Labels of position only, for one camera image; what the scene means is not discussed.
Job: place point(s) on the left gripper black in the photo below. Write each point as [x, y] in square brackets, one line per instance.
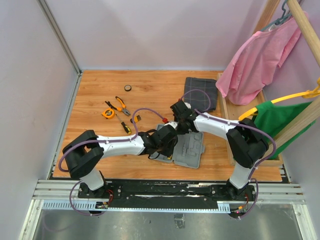
[170, 151]

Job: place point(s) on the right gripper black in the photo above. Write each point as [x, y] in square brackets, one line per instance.
[182, 132]

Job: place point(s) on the grey plastic tool case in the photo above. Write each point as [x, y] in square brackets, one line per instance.
[187, 151]

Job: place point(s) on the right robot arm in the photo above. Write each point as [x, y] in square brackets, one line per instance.
[247, 143]

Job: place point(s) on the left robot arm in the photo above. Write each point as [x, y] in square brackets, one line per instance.
[83, 154]

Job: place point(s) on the dark grey checked cloth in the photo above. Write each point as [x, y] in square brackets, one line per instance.
[201, 93]

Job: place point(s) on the hex key set orange holder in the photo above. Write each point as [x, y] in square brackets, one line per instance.
[135, 119]

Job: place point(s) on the phillips screwdriver black yellow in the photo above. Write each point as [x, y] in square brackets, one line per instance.
[125, 127]

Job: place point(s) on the orange black pliers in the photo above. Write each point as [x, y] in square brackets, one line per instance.
[122, 109]

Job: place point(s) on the yellow tape measure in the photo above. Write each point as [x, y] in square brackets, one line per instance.
[109, 113]

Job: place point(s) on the green shirt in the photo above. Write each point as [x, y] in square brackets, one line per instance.
[272, 118]

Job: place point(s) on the pink shirt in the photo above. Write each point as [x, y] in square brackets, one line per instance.
[253, 66]

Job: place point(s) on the yellow clothes hanger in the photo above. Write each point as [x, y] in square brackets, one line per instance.
[305, 94]

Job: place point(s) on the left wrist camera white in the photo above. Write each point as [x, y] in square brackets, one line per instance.
[173, 124]

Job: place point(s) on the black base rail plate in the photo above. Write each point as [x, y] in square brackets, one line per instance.
[163, 194]

